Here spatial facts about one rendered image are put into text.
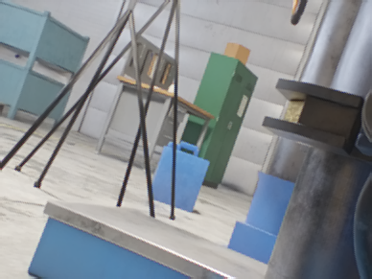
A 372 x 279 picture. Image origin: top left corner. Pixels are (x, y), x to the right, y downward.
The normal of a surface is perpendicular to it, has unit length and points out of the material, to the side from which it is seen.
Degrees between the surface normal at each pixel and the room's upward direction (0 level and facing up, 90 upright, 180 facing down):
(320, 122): 90
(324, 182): 90
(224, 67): 90
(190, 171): 90
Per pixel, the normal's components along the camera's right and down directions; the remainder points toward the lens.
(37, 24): -0.30, -0.14
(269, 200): -0.51, -0.21
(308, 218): -0.68, -0.26
